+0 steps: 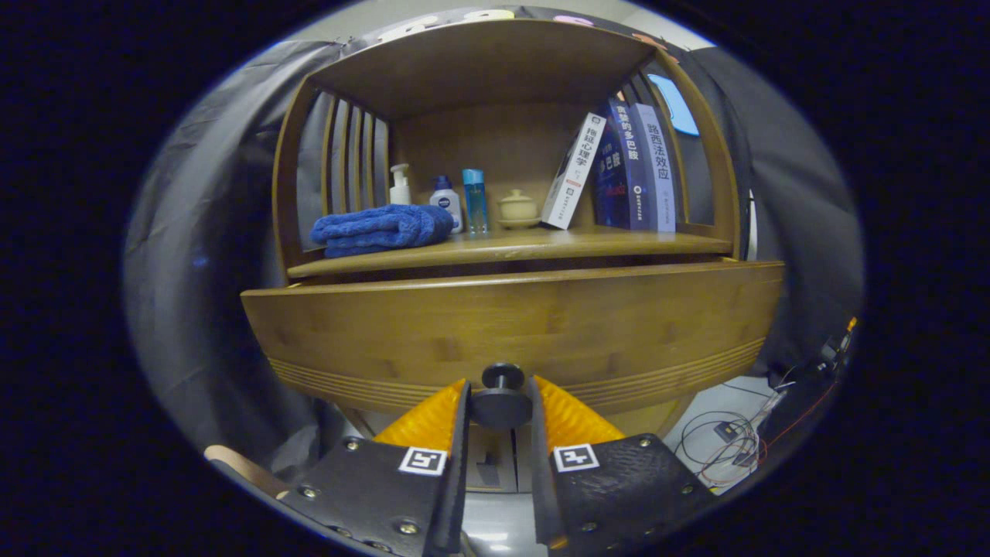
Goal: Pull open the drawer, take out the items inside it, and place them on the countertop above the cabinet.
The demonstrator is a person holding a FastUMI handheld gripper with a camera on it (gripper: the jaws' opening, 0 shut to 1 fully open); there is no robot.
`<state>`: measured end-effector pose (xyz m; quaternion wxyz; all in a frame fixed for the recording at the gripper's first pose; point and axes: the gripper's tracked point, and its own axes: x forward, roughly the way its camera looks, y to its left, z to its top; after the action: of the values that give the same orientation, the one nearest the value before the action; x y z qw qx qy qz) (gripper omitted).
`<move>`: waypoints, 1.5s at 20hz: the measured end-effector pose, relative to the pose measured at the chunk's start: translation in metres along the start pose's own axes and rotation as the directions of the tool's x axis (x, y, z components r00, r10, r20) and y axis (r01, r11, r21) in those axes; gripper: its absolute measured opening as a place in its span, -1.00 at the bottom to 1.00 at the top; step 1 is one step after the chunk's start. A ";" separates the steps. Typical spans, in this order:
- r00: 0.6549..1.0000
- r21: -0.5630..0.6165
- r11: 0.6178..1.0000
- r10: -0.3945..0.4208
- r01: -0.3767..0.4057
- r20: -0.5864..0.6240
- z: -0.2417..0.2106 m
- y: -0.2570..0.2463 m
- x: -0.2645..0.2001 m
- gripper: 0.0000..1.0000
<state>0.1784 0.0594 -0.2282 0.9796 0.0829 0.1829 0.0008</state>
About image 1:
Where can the white pump bottle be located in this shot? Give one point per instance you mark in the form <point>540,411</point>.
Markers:
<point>400,189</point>

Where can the pale lavender book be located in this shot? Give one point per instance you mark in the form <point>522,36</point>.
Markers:
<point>659,170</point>

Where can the cream lidded teacup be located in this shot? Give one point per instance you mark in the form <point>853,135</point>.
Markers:
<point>518,209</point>

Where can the small black adapter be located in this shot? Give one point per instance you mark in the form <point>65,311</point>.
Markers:
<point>726,431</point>

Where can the white book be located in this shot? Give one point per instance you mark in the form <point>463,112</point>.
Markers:
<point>574,170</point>

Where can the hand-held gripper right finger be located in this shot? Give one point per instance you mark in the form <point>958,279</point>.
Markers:
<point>541,480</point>

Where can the black round drawer knob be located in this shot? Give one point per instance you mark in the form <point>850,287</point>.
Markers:
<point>503,406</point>

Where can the wooden cabinet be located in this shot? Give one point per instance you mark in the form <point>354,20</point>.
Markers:
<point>495,70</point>

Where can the wooden cabinet door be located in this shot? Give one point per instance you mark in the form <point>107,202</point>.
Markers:
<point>486,442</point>
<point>524,464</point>

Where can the white bottle with blue cap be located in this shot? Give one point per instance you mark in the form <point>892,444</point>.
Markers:
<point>447,205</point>

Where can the wooden drawer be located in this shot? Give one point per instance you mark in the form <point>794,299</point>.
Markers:
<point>503,325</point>

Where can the wooden countertop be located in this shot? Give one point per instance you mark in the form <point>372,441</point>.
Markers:
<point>541,244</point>

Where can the black backdrop cloth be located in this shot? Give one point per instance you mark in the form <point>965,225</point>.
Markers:
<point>216,232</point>

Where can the dark blue book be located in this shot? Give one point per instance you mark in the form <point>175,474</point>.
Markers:
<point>619,178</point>

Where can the blue folded towel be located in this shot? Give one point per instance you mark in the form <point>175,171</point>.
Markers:
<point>379,228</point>

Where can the clear blue bottle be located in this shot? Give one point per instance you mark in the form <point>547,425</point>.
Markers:
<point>476,201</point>

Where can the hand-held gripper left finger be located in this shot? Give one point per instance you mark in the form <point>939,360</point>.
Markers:
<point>458,480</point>

